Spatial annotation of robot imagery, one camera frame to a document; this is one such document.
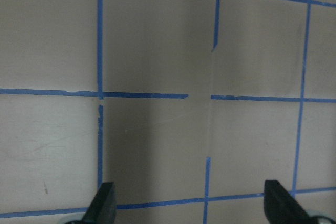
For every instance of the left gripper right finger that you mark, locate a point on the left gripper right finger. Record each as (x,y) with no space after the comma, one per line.
(280,206)

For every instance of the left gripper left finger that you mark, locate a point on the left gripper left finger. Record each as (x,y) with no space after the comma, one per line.
(103,208)

